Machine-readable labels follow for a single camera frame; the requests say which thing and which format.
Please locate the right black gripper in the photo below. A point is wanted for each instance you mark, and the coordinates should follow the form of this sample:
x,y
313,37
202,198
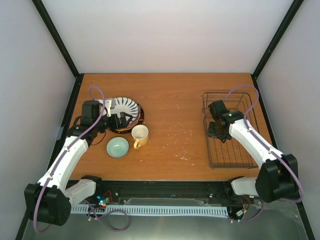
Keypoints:
x,y
211,133

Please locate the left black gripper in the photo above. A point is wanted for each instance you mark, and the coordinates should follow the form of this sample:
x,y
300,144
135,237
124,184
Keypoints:
x,y
115,125

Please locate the yellow ceramic mug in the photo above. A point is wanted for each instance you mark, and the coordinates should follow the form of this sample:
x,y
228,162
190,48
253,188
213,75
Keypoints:
x,y
140,134

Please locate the white blue striped plate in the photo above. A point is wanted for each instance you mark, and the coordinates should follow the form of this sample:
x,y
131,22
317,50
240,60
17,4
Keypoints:
x,y
127,105

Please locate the pale green ceramic bowl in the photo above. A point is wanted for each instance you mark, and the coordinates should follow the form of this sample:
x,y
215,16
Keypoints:
x,y
117,147

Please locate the black wire dish rack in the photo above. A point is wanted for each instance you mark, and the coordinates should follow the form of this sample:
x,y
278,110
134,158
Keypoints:
x,y
226,109

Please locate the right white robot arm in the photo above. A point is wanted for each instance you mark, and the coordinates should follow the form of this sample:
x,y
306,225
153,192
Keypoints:
x,y
278,172

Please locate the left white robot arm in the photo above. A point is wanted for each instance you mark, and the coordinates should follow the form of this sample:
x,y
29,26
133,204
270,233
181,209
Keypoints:
x,y
50,200

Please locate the dark striped bottom plate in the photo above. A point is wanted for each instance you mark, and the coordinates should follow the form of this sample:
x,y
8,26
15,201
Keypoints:
x,y
128,130

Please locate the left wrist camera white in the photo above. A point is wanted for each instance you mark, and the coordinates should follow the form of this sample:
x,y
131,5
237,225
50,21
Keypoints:
x,y
106,106

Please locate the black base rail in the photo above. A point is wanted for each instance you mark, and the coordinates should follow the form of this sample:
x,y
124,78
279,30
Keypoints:
x,y
212,192

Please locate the light blue cable duct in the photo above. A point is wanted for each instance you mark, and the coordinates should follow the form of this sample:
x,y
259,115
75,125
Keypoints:
x,y
163,211

